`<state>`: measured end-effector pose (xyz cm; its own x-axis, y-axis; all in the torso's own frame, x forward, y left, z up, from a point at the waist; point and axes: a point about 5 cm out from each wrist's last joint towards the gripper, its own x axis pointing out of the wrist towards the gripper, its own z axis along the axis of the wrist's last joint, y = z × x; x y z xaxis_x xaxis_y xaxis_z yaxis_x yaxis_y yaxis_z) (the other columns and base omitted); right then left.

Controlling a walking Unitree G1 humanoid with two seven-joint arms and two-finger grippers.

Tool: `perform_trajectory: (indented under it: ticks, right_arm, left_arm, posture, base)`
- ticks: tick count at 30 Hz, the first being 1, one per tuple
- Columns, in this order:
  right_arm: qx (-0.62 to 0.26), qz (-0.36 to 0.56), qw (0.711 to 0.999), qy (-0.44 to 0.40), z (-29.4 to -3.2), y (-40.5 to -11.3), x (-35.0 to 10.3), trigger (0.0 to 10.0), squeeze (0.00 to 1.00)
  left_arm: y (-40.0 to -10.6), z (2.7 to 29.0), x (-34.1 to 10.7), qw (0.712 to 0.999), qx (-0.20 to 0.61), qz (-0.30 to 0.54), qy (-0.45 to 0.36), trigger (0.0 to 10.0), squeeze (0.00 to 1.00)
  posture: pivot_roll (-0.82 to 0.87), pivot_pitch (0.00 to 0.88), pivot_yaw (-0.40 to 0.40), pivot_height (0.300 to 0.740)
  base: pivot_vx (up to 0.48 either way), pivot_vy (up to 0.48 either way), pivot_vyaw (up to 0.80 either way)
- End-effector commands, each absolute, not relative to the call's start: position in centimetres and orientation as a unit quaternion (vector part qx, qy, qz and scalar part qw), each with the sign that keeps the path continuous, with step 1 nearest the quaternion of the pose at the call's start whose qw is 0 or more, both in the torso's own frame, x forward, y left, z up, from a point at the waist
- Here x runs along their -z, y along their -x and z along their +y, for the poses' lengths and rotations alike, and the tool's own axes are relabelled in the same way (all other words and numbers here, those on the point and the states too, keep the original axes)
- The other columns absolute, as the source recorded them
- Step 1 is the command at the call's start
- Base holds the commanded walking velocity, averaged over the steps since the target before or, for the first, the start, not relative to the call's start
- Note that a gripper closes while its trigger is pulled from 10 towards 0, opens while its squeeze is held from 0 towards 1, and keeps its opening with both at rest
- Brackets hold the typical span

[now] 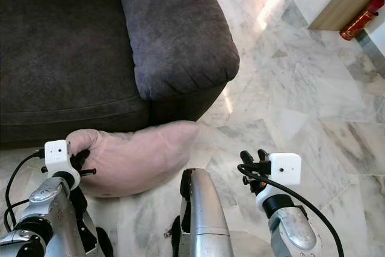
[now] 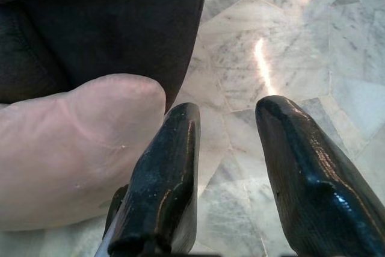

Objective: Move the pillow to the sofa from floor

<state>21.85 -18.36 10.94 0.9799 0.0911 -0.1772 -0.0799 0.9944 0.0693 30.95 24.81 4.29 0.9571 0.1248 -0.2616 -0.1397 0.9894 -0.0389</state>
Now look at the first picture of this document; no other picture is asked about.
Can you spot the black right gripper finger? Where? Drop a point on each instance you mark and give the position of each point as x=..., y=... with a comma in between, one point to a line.
x=263, y=156
x=247, y=161

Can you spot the pale pink pillow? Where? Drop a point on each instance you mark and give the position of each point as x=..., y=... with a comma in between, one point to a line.
x=138, y=157

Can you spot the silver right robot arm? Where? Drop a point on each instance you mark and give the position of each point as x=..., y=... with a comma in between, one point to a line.
x=295, y=233

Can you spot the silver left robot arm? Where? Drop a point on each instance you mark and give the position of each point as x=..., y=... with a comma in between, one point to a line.
x=54, y=209

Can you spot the dark grey fabric sofa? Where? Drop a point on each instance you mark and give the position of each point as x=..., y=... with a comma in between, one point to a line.
x=66, y=46

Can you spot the red fire extinguisher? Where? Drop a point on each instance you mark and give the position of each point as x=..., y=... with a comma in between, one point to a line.
x=361, y=19

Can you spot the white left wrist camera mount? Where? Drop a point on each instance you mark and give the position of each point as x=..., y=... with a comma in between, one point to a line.
x=57, y=151

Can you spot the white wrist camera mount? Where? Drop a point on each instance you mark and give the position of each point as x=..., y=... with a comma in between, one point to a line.
x=284, y=168
x=57, y=151

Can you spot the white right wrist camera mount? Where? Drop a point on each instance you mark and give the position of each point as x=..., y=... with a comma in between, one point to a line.
x=284, y=168

